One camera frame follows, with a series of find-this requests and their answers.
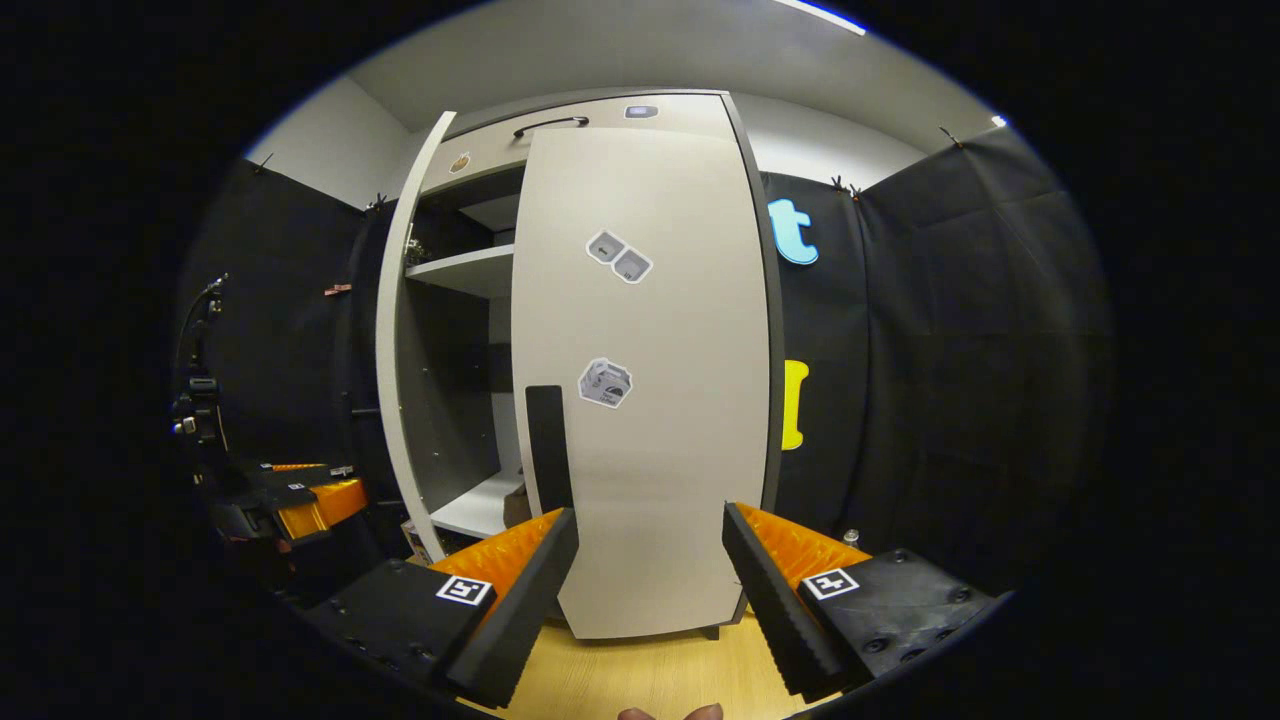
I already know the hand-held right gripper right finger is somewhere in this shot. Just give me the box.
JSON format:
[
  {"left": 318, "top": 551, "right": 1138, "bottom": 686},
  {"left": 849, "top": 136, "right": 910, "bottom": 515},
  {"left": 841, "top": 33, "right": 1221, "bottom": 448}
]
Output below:
[{"left": 722, "top": 502, "right": 1001, "bottom": 701}]

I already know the white cabinet door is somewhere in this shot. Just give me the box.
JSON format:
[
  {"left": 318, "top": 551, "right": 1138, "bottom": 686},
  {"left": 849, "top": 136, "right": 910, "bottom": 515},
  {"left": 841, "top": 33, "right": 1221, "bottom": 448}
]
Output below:
[
  {"left": 510, "top": 127, "right": 773, "bottom": 641},
  {"left": 375, "top": 110, "right": 458, "bottom": 566}
]

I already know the long ceiling light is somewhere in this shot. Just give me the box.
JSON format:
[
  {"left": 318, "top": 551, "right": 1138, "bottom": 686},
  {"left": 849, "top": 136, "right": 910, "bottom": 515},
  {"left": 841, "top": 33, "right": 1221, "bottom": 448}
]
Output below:
[{"left": 775, "top": 0, "right": 867, "bottom": 36}]

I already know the black door handle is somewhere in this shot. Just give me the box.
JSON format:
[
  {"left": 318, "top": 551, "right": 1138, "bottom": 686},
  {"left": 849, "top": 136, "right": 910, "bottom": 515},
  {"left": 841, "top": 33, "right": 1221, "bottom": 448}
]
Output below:
[{"left": 525, "top": 385, "right": 576, "bottom": 513}]

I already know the white shoe cabinet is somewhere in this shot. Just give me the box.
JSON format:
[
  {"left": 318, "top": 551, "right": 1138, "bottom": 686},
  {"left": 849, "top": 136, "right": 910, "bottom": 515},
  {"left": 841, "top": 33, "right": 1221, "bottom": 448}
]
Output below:
[{"left": 400, "top": 88, "right": 786, "bottom": 641}]

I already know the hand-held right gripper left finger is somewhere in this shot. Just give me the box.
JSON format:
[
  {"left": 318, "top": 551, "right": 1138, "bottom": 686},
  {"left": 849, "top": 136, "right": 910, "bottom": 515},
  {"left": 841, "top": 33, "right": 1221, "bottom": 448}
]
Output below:
[{"left": 300, "top": 507, "right": 581, "bottom": 709}]

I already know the white cabinet drawer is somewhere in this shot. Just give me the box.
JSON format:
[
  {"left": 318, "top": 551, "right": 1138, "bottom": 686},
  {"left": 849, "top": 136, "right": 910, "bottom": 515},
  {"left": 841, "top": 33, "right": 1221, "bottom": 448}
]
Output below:
[{"left": 420, "top": 93, "right": 736, "bottom": 199}]

